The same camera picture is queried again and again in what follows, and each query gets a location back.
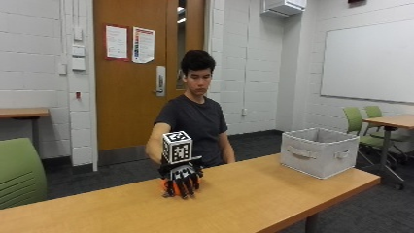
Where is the orange ball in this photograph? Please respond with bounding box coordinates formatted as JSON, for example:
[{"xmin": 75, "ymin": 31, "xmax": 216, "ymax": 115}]
[{"xmin": 161, "ymin": 179, "xmax": 184, "ymax": 197}]

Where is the white marker cube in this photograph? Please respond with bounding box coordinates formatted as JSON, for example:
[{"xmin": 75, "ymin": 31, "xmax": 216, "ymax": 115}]
[{"xmin": 161, "ymin": 130, "xmax": 195, "ymax": 165}]

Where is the person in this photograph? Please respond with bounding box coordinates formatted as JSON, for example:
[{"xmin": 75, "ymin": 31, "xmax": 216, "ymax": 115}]
[{"xmin": 145, "ymin": 50, "xmax": 237, "ymax": 169}]

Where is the wooden door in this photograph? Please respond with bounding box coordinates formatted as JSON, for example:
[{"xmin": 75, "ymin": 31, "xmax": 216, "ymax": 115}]
[{"xmin": 93, "ymin": 0, "xmax": 208, "ymax": 151}]

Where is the white fabric storage bin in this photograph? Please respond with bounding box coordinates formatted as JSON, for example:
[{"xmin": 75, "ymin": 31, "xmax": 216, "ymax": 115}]
[{"xmin": 280, "ymin": 127, "xmax": 361, "ymax": 180}]

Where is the green chair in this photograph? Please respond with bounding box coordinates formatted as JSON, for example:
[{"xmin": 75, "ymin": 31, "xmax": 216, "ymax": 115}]
[
  {"xmin": 342, "ymin": 106, "xmax": 398, "ymax": 163},
  {"xmin": 0, "ymin": 137, "xmax": 48, "ymax": 210},
  {"xmin": 362, "ymin": 105, "xmax": 413, "ymax": 153}
]

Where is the wooden side table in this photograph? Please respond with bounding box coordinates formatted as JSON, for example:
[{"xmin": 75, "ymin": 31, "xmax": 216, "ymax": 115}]
[
  {"xmin": 362, "ymin": 114, "xmax": 414, "ymax": 190},
  {"xmin": 0, "ymin": 107, "xmax": 51, "ymax": 153}
]

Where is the colourful paper notice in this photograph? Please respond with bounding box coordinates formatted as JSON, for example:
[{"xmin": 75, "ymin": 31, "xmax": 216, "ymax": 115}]
[{"xmin": 132, "ymin": 26, "xmax": 157, "ymax": 64}]

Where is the white paper notice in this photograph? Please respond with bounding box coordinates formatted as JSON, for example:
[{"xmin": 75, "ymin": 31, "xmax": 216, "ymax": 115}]
[{"xmin": 105, "ymin": 24, "xmax": 129, "ymax": 61}]

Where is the whiteboard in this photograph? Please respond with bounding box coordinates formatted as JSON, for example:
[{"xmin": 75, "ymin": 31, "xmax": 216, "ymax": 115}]
[{"xmin": 320, "ymin": 18, "xmax": 414, "ymax": 105}]

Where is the metal door handle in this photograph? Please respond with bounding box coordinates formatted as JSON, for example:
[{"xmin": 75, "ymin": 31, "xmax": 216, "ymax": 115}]
[{"xmin": 152, "ymin": 65, "xmax": 167, "ymax": 97}]

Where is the white wall switch box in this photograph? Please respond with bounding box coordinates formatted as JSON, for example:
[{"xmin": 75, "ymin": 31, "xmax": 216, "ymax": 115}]
[{"xmin": 70, "ymin": 27, "xmax": 88, "ymax": 72}]

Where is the white wall unit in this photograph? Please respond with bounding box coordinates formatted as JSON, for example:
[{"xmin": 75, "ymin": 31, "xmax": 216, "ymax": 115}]
[{"xmin": 259, "ymin": 0, "xmax": 308, "ymax": 17}]

